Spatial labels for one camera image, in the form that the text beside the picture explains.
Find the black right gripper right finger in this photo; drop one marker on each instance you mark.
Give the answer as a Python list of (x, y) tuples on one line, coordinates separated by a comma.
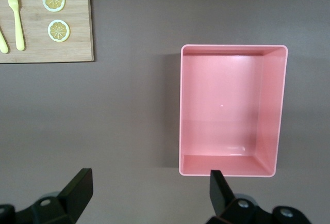
[(224, 203)]

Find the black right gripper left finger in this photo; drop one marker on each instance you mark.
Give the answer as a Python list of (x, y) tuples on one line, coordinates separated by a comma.
[(69, 200)]

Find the pink plastic bin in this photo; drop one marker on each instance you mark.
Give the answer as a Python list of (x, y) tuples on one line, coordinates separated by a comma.
[(221, 105)]

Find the yellow plastic knife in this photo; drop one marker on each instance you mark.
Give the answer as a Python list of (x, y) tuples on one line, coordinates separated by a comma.
[(2, 46)]

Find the yellow lemon slice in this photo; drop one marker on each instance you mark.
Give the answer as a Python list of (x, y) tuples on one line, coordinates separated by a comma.
[(53, 0), (58, 30)]

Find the yellow plastic fork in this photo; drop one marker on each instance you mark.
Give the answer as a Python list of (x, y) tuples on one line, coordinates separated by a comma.
[(18, 28)]

